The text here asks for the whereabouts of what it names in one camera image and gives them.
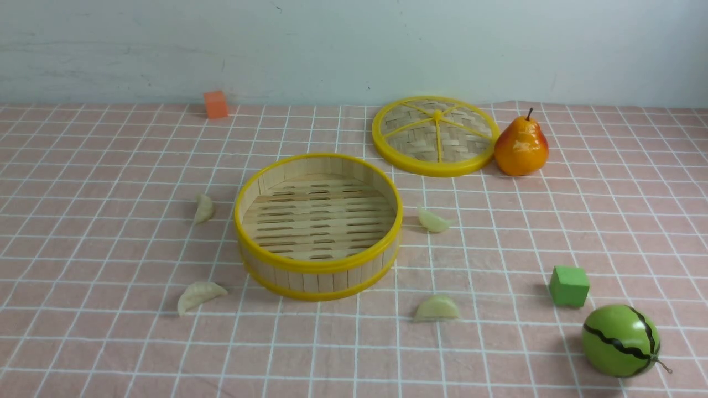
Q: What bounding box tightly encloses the orange yellow toy pear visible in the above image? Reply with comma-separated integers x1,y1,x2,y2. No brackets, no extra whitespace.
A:
494,108,549,176

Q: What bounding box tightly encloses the pale dumpling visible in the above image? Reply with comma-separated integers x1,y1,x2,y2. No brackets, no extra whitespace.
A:
417,206,456,233
176,281,228,317
413,295,460,322
193,193,215,225

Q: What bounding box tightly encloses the orange foam cube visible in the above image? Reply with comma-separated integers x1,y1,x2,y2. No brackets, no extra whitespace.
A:
203,90,228,120

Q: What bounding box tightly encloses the green foam cube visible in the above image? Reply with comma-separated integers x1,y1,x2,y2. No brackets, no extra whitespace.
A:
549,265,591,308

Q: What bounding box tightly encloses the woven bamboo steamer lid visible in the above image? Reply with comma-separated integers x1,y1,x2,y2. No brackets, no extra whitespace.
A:
371,96,501,178

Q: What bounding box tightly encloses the pink checked tablecloth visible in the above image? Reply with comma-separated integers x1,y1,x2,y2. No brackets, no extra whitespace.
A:
2,99,706,397

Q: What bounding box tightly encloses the bamboo steamer tray yellow rim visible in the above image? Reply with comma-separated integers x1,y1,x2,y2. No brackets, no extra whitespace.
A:
233,153,404,301

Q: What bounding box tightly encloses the green toy watermelon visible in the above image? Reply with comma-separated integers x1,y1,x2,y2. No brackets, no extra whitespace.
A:
581,304,673,378

